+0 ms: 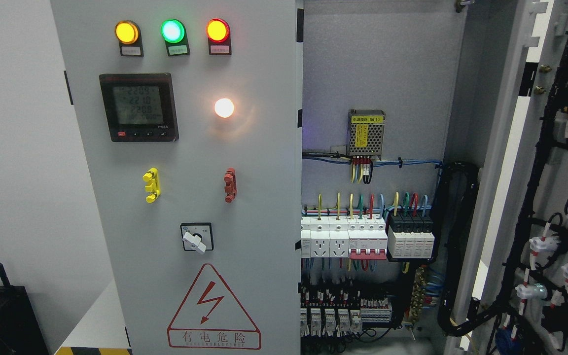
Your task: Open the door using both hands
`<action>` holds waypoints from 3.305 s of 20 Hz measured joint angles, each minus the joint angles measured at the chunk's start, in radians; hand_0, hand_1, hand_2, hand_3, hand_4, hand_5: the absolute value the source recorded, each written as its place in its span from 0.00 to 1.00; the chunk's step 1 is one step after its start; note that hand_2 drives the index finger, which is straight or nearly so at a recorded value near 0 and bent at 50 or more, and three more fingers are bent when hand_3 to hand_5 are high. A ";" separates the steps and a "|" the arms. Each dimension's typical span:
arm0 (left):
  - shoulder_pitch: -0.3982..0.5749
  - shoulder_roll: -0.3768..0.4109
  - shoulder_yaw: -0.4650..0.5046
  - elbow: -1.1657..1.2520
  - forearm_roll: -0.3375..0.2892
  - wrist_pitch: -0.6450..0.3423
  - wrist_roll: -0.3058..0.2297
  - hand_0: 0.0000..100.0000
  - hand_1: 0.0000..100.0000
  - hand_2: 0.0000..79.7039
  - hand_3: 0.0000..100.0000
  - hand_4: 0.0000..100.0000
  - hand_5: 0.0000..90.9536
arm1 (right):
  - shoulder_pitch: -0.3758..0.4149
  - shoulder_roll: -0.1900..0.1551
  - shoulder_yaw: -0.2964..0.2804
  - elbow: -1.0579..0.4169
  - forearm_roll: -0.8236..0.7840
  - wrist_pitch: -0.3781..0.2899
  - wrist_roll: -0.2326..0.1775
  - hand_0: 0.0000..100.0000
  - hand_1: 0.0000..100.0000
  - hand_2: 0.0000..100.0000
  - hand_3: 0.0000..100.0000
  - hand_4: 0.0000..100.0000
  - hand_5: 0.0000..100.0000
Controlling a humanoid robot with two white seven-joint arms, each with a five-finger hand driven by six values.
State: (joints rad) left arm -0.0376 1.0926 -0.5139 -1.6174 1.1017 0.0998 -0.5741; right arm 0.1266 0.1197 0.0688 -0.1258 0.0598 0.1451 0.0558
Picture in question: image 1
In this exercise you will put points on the red terminal connector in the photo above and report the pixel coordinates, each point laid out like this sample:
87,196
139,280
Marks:
230,185

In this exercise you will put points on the black digital power meter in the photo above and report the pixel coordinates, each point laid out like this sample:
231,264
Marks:
140,107

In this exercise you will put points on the red indicator light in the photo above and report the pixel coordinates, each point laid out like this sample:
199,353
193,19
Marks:
219,37

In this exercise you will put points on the red handled circuit breaker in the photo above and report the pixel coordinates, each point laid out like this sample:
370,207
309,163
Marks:
367,239

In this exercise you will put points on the yellow terminal connector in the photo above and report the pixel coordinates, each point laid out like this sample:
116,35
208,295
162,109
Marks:
152,187

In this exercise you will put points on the white rotary selector switch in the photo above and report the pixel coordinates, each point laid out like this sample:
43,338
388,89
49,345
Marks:
197,236

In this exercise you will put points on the white glowing indicator light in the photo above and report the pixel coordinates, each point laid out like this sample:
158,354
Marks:
224,107

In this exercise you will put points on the red electric hazard warning sticker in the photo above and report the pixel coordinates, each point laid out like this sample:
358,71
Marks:
210,316

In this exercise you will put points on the black white surge protector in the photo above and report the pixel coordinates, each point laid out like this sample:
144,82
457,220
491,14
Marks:
410,237

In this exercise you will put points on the green indicator light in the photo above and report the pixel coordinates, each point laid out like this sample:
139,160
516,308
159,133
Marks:
174,34

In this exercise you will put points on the lower relay terminal row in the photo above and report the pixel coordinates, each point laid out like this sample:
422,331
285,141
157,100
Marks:
331,310

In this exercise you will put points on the yellow indicator light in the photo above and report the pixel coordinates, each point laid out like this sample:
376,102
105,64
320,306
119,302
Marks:
129,37

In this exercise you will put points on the metal mesh power supply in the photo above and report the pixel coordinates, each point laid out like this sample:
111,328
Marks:
366,132

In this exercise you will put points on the grey cabinet door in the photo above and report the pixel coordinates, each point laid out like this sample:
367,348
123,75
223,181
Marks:
507,261
255,235

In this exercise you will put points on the black box with antenna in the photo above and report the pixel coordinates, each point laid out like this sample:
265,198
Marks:
20,333

